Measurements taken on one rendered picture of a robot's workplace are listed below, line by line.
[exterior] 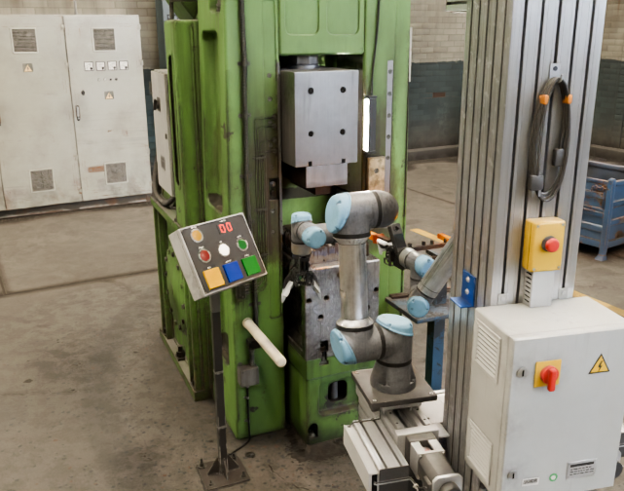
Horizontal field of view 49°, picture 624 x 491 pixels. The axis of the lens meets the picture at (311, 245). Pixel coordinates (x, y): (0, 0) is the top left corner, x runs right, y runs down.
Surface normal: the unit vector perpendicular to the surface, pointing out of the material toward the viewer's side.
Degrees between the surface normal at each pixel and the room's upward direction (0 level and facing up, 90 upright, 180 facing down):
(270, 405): 90
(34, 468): 0
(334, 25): 90
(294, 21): 90
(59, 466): 0
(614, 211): 90
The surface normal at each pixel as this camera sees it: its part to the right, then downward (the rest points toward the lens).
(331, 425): 0.40, 0.26
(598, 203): -0.82, 0.16
